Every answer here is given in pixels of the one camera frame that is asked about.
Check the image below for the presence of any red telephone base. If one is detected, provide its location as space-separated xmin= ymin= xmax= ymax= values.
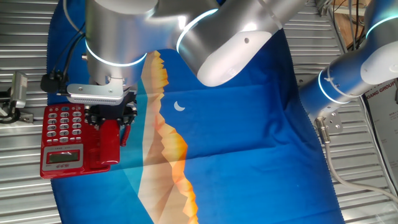
xmin=39 ymin=102 xmax=111 ymax=180

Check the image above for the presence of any blue landscape print cloth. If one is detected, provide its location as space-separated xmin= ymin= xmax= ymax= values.
xmin=46 ymin=0 xmax=346 ymax=224

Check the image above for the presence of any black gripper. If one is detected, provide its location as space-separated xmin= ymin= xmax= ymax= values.
xmin=83 ymin=90 xmax=139 ymax=129

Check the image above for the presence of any white printed sign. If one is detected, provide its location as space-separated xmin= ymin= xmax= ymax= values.
xmin=363 ymin=77 xmax=398 ymax=194

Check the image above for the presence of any white device at edge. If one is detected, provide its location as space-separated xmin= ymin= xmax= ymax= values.
xmin=0 ymin=90 xmax=34 ymax=124

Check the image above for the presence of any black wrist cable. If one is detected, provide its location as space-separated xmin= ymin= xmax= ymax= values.
xmin=51 ymin=29 xmax=85 ymax=75

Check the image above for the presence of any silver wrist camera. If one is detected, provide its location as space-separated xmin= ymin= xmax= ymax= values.
xmin=66 ymin=77 xmax=131 ymax=106

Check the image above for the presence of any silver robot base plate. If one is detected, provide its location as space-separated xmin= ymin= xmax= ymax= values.
xmin=313 ymin=109 xmax=343 ymax=135

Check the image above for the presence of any thick grey robot cable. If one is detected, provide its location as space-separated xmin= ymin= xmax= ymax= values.
xmin=315 ymin=118 xmax=398 ymax=205

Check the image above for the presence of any red coiled telephone cord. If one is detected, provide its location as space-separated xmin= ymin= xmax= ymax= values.
xmin=120 ymin=124 xmax=131 ymax=147

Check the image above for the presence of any brown wooden board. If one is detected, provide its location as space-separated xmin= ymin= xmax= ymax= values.
xmin=334 ymin=12 xmax=357 ymax=50

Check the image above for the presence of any silver camera on stand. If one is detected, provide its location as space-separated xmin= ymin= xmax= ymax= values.
xmin=11 ymin=71 xmax=28 ymax=109

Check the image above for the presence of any black cable with plug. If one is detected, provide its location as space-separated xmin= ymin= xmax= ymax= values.
xmin=40 ymin=32 xmax=86 ymax=94

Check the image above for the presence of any black cable bundle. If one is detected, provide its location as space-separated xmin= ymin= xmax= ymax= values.
xmin=331 ymin=0 xmax=368 ymax=52

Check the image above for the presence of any red telephone handset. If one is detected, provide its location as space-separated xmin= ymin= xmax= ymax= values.
xmin=99 ymin=119 xmax=121 ymax=166

